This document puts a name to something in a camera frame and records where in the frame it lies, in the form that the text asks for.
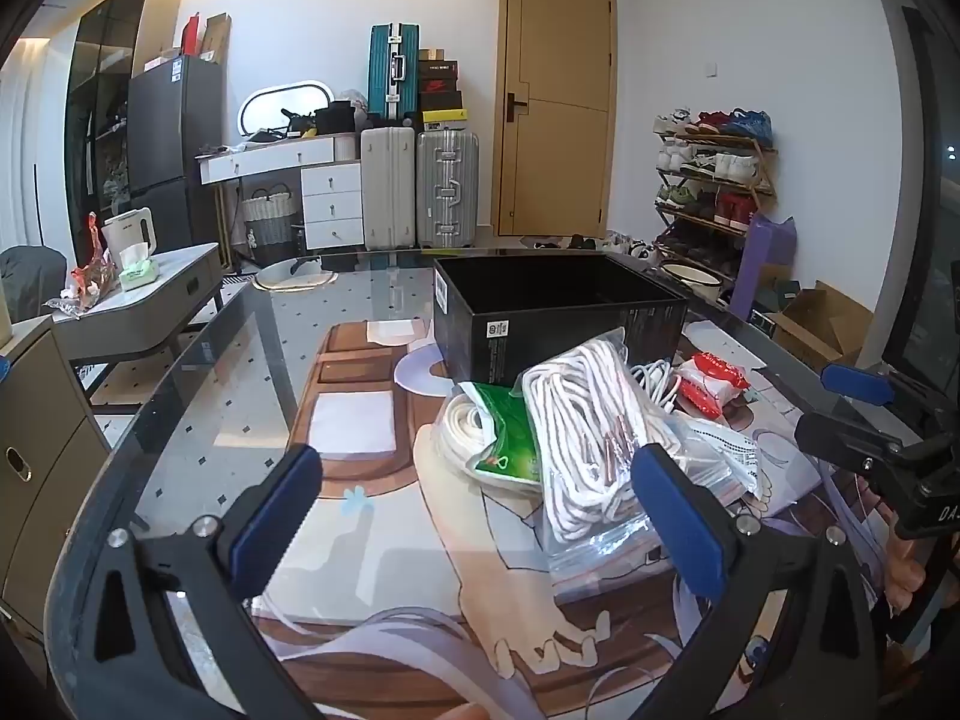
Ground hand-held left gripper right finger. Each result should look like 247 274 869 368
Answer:
630 444 882 720

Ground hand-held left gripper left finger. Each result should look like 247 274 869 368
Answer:
75 444 325 720

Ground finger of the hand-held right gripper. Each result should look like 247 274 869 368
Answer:
820 364 947 421
793 411 912 485

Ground white face mask packet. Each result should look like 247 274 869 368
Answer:
675 416 773 503

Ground bagged white rope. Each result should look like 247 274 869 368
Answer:
521 330 743 601

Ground red white snack packet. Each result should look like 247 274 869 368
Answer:
675 352 752 421

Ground white cable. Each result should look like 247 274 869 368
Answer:
630 358 683 415

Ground green medicine packet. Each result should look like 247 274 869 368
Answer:
461 382 545 485

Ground white hose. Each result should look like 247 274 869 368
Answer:
437 382 541 496

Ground black cardboard box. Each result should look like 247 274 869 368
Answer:
433 253 689 389

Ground person's right hand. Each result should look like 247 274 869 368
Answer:
885 536 927 612

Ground open cardboard box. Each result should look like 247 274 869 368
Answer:
765 281 875 372

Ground printed table mat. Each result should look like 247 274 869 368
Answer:
247 319 901 720

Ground dark green storage box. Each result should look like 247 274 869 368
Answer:
754 277 802 331

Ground purple rolled mat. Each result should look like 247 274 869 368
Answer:
727 211 796 323

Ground dark sliding glass door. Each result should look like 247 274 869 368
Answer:
881 7 960 391

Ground white enamel basin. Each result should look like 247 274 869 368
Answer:
658 261 725 291

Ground brown low cabinet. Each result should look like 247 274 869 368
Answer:
0 315 110 638

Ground grey side table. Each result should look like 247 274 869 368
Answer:
52 244 226 413

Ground rows of assorted shoes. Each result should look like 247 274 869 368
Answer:
652 106 773 271

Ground wooden shoe rack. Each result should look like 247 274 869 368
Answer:
652 109 779 293

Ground green tissue pack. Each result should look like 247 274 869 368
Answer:
118 244 160 292

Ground pile of slippers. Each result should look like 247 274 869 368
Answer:
521 231 661 260

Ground woven laundry basket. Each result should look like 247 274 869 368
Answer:
241 187 295 247

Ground red plastic bag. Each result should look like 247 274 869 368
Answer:
45 211 125 312

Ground white drawer unit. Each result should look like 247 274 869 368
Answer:
300 161 366 250

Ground white electric kettle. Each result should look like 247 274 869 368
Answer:
103 208 155 271

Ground dark grey cushion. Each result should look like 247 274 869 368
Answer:
0 246 68 320

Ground white suitcase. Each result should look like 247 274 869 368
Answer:
360 126 417 250

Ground white dressing table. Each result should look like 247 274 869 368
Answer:
196 133 336 185

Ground silver suitcase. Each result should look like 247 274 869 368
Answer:
416 129 479 248

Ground black bag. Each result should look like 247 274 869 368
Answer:
313 100 356 136

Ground dark grey fridge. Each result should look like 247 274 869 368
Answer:
126 56 224 248

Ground oval lit mirror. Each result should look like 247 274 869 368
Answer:
238 77 333 140

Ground wooden door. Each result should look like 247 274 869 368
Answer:
495 0 617 237

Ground tall dark glass cabinet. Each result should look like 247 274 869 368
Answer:
64 0 183 263

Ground teal suitcase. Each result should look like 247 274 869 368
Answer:
367 22 421 125

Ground upright cardboard box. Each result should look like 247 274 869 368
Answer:
202 13 232 65

